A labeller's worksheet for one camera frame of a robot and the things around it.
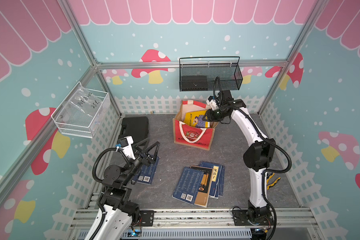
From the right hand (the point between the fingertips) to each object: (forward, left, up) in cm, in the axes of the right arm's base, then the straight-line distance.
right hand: (205, 118), depth 90 cm
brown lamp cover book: (-39, +3, -17) cm, 43 cm away
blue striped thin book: (-35, +11, -17) cm, 40 cm away
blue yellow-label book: (-36, -4, -17) cm, 40 cm away
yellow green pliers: (-30, -36, -20) cm, 51 cm away
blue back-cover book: (-26, +36, -20) cm, 48 cm away
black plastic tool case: (+7, +48, -16) cm, 51 cm away
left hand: (-27, +25, +13) cm, 39 cm away
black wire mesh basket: (+23, -17, +15) cm, 32 cm away
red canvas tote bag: (-12, +3, -4) cm, 13 cm away
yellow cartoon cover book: (+3, +5, -4) cm, 7 cm away
